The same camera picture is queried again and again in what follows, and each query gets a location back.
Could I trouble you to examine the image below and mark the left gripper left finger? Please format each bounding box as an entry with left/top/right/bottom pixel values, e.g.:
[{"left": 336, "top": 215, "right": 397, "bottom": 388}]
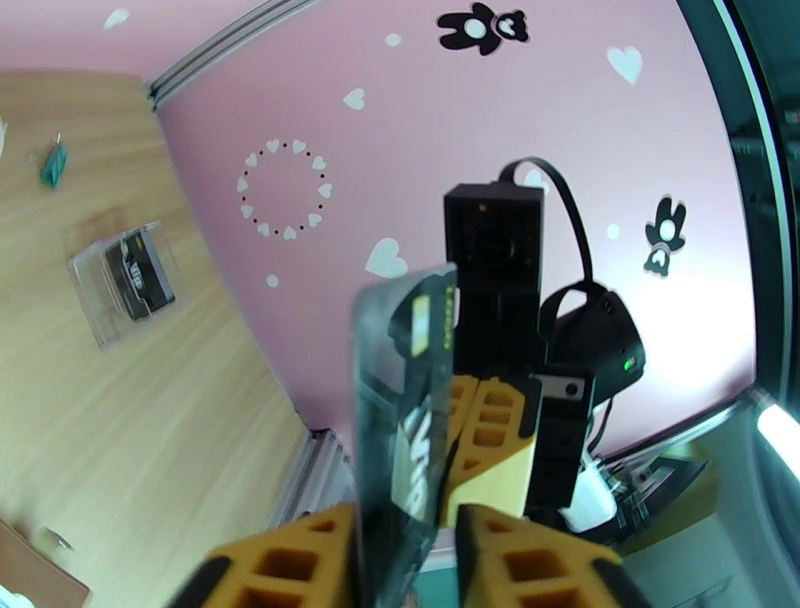
[{"left": 171, "top": 503, "right": 365, "bottom": 608}]

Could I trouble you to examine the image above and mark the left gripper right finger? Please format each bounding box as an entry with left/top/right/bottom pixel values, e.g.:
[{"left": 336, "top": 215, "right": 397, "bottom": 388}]
[{"left": 454, "top": 503, "right": 651, "bottom": 608}]

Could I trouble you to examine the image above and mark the black VIP card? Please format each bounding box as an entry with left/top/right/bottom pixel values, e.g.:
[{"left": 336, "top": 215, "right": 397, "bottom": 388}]
[{"left": 348, "top": 262, "right": 462, "bottom": 608}]

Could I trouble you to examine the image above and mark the brown leather card holder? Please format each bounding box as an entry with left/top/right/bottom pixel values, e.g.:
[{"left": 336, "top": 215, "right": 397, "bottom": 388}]
[{"left": 0, "top": 517, "right": 93, "bottom": 608}]

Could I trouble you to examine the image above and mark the stack of black cards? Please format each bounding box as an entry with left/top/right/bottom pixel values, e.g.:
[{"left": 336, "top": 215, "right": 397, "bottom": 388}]
[{"left": 104, "top": 229, "right": 176, "bottom": 321}]

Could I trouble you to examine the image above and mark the clear acrylic card box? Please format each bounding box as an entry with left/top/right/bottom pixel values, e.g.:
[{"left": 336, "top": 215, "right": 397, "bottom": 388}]
[{"left": 67, "top": 219, "right": 183, "bottom": 353}]

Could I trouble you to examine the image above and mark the green binder clip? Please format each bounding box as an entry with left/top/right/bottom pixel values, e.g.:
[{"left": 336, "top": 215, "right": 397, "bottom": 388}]
[{"left": 40, "top": 134, "right": 69, "bottom": 189}]

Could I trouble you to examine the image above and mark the aluminium side rail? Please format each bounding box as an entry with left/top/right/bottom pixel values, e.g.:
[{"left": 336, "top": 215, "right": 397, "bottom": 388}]
[{"left": 274, "top": 429, "right": 359, "bottom": 528}]

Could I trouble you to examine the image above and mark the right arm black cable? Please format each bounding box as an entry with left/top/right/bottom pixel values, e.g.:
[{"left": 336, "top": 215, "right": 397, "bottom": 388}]
[{"left": 499, "top": 157, "right": 611, "bottom": 308}]

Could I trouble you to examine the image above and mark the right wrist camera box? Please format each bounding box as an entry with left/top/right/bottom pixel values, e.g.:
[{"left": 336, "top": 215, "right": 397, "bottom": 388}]
[{"left": 443, "top": 182, "right": 546, "bottom": 378}]

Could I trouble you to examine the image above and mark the aluminium corner post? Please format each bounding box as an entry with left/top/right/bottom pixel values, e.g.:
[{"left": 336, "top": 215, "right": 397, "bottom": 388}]
[{"left": 146, "top": 0, "right": 314, "bottom": 111}]

